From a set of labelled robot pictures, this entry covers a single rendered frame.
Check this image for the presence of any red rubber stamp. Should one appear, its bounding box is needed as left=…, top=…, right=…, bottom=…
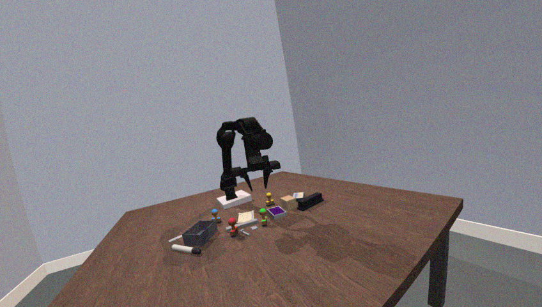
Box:
left=228, top=218, right=238, bottom=237

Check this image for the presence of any tan box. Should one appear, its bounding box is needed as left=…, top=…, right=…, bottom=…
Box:
left=280, top=195, right=297, bottom=210

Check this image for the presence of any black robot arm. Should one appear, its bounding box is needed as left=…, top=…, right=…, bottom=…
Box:
left=216, top=117, right=273, bottom=201

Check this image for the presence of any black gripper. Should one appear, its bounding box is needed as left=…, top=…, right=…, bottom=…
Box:
left=231, top=150, right=281, bottom=192

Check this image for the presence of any cream paper card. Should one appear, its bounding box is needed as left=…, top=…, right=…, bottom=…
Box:
left=236, top=211, right=254, bottom=223

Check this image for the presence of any white cylinder with black end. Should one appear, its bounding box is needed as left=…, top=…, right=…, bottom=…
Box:
left=172, top=244, right=201, bottom=255

